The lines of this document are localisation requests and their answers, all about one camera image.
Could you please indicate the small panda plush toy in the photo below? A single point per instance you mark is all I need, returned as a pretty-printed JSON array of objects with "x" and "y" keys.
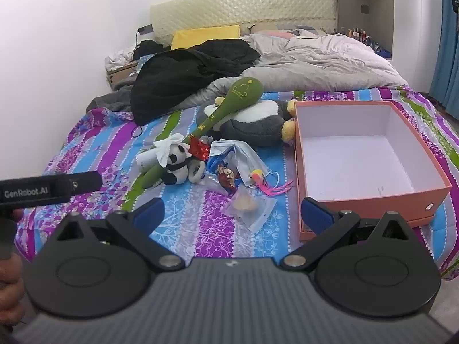
[{"x": 175, "y": 167}]

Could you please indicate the blue storage box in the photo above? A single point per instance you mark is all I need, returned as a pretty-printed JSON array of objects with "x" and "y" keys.
[{"x": 383, "y": 53}]

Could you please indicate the row of cosmetic bottles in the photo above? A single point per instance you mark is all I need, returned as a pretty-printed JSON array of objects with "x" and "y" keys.
[{"x": 356, "y": 34}]

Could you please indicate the clear pouch with beige item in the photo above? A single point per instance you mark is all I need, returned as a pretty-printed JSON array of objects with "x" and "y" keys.
[{"x": 245, "y": 206}]

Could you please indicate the red foil wrapper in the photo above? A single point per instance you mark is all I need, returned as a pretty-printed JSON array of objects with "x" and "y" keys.
[{"x": 199, "y": 148}]

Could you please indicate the grey duvet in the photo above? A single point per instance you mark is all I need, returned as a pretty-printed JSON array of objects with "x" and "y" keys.
[{"x": 322, "y": 61}]

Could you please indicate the blue face mask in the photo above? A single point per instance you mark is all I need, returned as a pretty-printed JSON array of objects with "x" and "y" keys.
[{"x": 247, "y": 161}]

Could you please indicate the dark grey blanket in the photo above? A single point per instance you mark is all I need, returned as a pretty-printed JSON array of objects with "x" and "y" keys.
[{"x": 114, "y": 96}]

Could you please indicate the striped floral bedsheet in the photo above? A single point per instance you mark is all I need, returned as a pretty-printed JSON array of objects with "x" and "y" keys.
[{"x": 200, "y": 229}]

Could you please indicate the person's left hand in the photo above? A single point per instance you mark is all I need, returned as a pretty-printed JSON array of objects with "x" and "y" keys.
[{"x": 10, "y": 281}]

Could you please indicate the green plush spoon toy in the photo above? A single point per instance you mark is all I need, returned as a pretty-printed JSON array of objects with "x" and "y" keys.
[{"x": 229, "y": 102}]

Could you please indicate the dark wall switch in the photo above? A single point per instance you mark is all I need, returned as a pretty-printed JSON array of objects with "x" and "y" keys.
[{"x": 365, "y": 9}]

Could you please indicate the white tissue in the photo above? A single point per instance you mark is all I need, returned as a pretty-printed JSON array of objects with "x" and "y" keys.
[{"x": 168, "y": 147}]

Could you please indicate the quilted beige headboard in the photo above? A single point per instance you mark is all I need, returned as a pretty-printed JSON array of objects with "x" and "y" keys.
[{"x": 244, "y": 7}]

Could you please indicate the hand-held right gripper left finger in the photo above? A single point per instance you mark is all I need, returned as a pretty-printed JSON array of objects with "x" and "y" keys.
[{"x": 150, "y": 212}]

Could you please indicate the black jacket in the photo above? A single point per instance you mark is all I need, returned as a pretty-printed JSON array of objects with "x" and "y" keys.
[{"x": 172, "y": 75}]

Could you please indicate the pink feather toy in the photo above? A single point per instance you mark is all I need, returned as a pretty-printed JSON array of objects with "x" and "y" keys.
[{"x": 272, "y": 188}]

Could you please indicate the white tube bottle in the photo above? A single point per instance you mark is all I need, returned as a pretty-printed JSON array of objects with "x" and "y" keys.
[{"x": 147, "y": 159}]

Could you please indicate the blue curtain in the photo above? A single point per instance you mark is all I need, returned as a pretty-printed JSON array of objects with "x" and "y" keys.
[{"x": 446, "y": 43}]

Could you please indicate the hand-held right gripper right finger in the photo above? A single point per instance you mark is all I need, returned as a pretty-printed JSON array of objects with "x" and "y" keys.
[{"x": 317, "y": 215}]

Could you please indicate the clear plastic bag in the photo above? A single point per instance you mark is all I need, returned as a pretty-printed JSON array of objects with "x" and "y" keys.
[{"x": 213, "y": 187}]

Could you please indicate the grey penguin plush toy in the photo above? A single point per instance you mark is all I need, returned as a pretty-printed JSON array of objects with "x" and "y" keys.
[{"x": 251, "y": 125}]

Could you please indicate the pink pillow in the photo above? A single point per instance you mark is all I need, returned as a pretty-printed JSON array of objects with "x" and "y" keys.
[{"x": 279, "y": 34}]

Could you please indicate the black bag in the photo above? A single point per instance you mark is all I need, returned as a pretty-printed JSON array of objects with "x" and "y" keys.
[{"x": 149, "y": 48}]

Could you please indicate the yellow pillow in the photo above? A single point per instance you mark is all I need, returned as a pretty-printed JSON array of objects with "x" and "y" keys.
[{"x": 200, "y": 37}]

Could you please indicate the white cloth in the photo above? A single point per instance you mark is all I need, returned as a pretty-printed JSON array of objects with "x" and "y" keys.
[{"x": 118, "y": 57}]

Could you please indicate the orange cardboard box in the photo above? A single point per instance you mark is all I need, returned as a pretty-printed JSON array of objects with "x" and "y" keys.
[{"x": 358, "y": 157}]

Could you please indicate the brown cardboard box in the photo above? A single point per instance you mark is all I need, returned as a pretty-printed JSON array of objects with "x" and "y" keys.
[{"x": 120, "y": 76}]

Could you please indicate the red candy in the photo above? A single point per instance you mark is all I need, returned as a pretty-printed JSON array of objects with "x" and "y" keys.
[{"x": 227, "y": 180}]

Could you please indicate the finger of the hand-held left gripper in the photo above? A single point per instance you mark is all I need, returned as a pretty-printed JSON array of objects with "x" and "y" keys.
[{"x": 84, "y": 183}]

